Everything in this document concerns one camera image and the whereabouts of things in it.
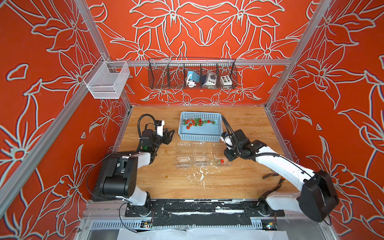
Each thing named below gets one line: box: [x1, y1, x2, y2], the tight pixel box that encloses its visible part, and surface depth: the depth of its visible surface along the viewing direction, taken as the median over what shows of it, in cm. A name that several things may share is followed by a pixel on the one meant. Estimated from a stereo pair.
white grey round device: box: [202, 71, 217, 86], surface depth 93 cm
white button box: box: [220, 75, 233, 86], surface depth 96 cm
